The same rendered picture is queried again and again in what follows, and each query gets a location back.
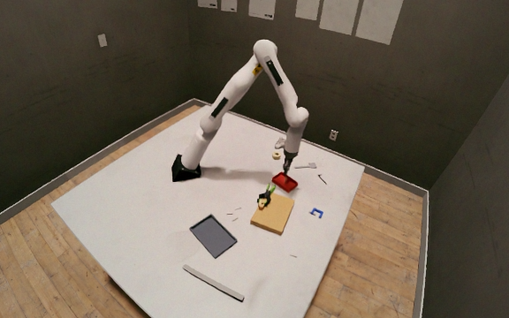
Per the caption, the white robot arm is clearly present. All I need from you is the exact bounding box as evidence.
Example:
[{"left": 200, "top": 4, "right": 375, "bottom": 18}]
[{"left": 181, "top": 40, "right": 308, "bottom": 170}]

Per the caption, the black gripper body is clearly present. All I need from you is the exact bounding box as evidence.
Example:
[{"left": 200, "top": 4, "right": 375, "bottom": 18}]
[{"left": 283, "top": 149, "right": 299, "bottom": 164}]

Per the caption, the black spring clamp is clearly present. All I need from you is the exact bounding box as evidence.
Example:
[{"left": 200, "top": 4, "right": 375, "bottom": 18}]
[{"left": 257, "top": 183, "right": 276, "bottom": 207}]

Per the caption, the grey flat bar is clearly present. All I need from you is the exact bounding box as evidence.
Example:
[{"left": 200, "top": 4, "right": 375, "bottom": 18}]
[
  {"left": 294, "top": 163, "right": 317, "bottom": 169},
  {"left": 183, "top": 264, "right": 245, "bottom": 302}
]

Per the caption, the beige hollow cylinder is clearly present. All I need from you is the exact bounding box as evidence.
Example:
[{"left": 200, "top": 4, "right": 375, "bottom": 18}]
[{"left": 272, "top": 151, "right": 281, "bottom": 160}]

